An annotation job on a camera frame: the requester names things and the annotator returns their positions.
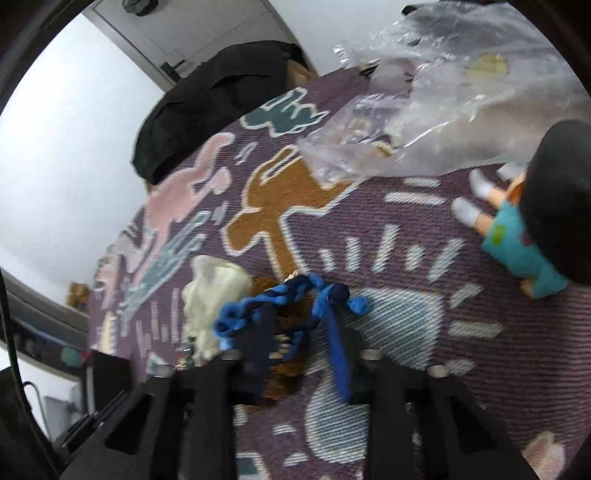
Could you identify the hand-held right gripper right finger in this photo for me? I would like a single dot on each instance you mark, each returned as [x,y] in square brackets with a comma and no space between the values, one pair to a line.
[338,350]

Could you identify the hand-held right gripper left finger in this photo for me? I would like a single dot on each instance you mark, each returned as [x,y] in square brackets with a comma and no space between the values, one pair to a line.
[256,347]

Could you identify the brown fuzzy pouch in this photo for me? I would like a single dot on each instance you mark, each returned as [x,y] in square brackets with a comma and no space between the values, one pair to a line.
[290,364]

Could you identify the cream crumpled cloth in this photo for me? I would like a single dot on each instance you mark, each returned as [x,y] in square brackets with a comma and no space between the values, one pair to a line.
[210,300]

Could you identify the purple printed blanket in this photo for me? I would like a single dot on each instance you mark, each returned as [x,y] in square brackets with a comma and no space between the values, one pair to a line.
[461,332]

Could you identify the doll with teal shirt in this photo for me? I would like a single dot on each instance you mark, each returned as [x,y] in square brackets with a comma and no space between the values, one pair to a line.
[540,217]

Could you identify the black jacket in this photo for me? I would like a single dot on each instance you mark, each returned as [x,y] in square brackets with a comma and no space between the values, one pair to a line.
[207,101]

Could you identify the clear plastic bag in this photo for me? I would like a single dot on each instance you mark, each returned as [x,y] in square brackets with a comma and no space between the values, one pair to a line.
[443,97]

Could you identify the grey door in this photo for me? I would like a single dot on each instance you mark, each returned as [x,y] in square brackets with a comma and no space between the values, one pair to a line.
[184,32]

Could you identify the wall shelf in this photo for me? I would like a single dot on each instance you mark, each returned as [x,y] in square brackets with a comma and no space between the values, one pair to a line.
[41,332]

